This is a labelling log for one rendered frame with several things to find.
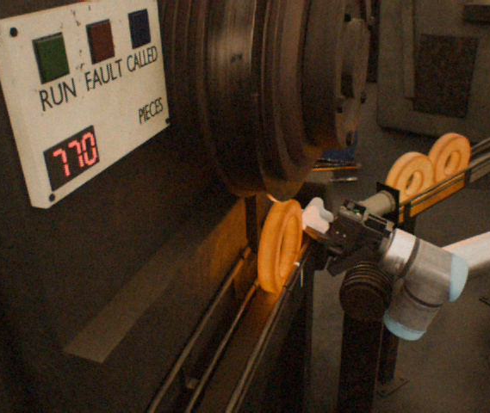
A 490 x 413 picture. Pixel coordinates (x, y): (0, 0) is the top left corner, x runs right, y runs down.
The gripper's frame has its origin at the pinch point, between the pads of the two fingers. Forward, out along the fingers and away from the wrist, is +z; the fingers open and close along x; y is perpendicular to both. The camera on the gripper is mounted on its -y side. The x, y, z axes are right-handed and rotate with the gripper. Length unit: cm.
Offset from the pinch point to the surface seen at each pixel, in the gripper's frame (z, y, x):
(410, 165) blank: -19.8, 7.9, -30.8
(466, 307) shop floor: -67, -57, -79
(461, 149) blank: -31, 11, -48
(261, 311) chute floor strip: -3.1, -8.6, 22.0
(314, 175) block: -0.1, 5.4, -10.7
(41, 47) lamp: 22, 42, 56
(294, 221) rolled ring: -1.4, 3.5, 7.2
